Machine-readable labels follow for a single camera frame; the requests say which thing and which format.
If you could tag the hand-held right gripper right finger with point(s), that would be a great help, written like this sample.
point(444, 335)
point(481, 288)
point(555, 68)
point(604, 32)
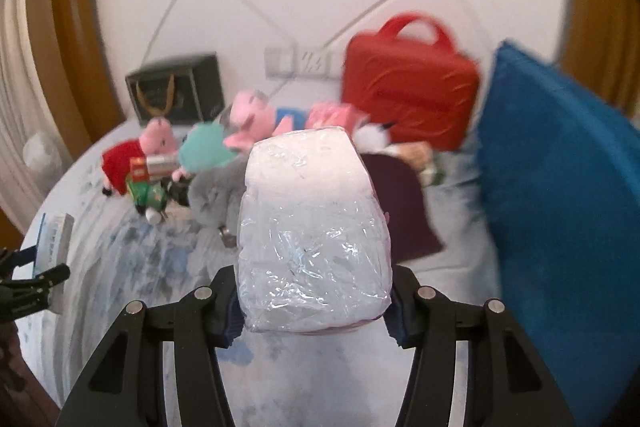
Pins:
point(397, 322)

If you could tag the pig plush in teal dress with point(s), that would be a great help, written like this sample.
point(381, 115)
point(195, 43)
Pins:
point(205, 152)

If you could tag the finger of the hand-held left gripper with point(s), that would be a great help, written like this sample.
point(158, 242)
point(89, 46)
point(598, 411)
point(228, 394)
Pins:
point(35, 289)
point(25, 257)

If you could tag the red carry case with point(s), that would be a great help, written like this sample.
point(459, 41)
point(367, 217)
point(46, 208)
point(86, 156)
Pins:
point(410, 92)

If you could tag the white curtain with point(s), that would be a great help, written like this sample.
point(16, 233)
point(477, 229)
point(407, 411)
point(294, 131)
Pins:
point(25, 82)

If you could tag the pig plush in red dress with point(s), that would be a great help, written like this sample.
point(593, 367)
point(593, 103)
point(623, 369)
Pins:
point(120, 162)

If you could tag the floral cloth covered desktop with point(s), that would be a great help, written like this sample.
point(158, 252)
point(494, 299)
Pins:
point(150, 257)

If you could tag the brown bottle with green label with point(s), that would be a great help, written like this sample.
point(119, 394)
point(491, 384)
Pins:
point(147, 194)

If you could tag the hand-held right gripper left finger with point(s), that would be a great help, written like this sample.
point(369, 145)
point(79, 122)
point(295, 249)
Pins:
point(232, 317)

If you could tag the pig plush in blue outfit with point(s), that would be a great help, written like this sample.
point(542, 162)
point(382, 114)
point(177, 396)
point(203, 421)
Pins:
point(250, 112)

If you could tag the white wall socket panel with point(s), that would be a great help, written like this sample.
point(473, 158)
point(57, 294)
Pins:
point(280, 59)

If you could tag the maroon cloth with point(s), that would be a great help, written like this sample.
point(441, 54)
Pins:
point(400, 207)

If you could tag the grey plush toy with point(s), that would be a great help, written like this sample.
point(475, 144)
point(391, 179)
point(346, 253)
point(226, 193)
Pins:
point(215, 197)

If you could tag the pink tissue pack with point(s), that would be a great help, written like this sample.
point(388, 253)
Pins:
point(335, 114)

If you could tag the white and blue box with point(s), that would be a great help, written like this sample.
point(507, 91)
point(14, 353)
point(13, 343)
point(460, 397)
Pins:
point(55, 247)

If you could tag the brown wooden frame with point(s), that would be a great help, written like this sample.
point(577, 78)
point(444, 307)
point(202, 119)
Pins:
point(70, 7)

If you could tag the clear tissue pack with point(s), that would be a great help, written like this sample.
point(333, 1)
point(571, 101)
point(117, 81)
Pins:
point(310, 232)

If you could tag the white round object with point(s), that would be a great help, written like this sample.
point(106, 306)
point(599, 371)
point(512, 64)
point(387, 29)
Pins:
point(42, 152)

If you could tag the dark green gift bag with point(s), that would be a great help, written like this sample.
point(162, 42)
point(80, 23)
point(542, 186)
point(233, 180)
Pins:
point(195, 87)

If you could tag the blue pillow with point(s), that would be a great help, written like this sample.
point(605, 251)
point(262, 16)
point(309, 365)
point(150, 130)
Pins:
point(560, 207)

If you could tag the red and white box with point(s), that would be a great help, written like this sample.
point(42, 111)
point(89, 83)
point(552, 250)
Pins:
point(140, 169)

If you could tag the white plush toy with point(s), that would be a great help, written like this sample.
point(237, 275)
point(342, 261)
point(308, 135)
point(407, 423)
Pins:
point(370, 137)

